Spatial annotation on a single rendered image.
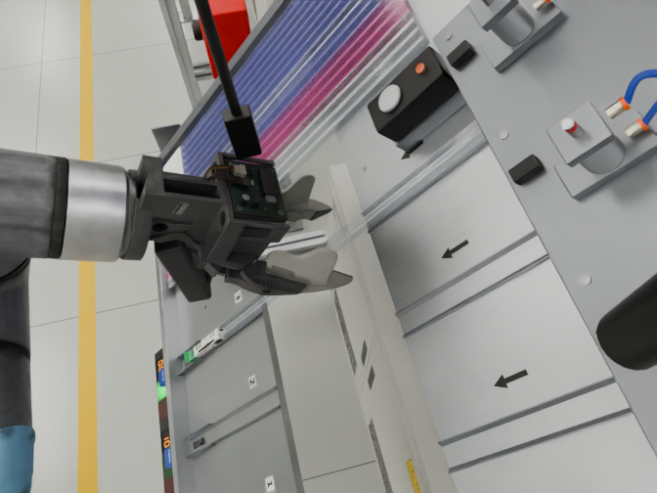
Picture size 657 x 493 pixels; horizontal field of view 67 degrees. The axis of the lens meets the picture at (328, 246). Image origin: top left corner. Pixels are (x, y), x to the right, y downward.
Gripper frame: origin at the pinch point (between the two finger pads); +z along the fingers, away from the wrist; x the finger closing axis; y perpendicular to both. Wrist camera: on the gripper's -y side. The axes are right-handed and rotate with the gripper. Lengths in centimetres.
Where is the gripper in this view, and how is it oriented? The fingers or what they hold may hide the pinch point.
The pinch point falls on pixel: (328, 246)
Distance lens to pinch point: 51.1
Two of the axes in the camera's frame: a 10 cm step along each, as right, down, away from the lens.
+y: 4.8, -5.4, -6.9
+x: -2.4, -8.4, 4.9
